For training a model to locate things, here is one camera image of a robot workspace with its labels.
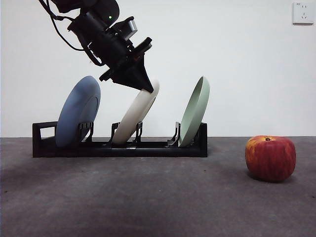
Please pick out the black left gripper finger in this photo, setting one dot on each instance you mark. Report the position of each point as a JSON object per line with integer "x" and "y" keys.
{"x": 128, "y": 80}
{"x": 141, "y": 70}

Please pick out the cream yellow plate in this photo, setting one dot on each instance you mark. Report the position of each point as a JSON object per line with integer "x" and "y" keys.
{"x": 133, "y": 116}

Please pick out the red yellow apple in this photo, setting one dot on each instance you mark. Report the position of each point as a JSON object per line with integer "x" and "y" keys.
{"x": 270, "y": 160}

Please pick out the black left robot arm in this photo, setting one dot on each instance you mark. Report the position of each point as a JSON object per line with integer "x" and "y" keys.
{"x": 91, "y": 27}

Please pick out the pale blue plate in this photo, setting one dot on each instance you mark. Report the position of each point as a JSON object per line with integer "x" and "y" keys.
{"x": 76, "y": 111}

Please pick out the pale green plate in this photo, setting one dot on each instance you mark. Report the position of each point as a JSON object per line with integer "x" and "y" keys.
{"x": 195, "y": 116}

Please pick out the black plate rack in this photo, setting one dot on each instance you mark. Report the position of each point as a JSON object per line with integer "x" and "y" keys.
{"x": 39, "y": 150}

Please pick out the pale grey camera box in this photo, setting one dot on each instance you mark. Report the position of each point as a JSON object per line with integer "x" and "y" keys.
{"x": 132, "y": 28}

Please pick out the white wall socket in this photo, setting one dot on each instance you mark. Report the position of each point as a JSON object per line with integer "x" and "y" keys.
{"x": 303, "y": 13}

